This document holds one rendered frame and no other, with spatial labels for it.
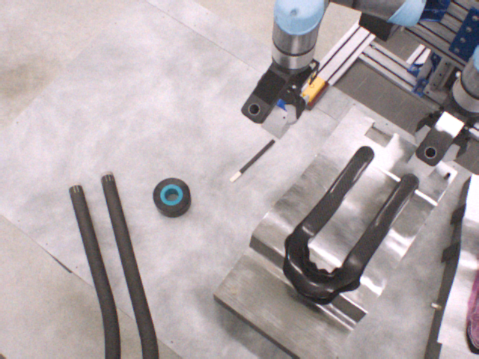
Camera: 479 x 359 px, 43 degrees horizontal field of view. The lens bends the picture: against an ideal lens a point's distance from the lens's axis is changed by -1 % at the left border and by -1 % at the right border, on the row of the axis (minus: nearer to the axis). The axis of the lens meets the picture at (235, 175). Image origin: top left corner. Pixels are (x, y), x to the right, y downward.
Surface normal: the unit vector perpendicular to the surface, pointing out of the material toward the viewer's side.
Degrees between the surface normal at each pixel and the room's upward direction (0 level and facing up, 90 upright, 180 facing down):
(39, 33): 0
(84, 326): 0
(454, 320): 9
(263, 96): 30
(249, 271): 0
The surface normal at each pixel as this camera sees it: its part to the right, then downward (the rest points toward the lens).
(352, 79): 0.00, -0.39
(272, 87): -0.29, 0.05
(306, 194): 0.23, -0.65
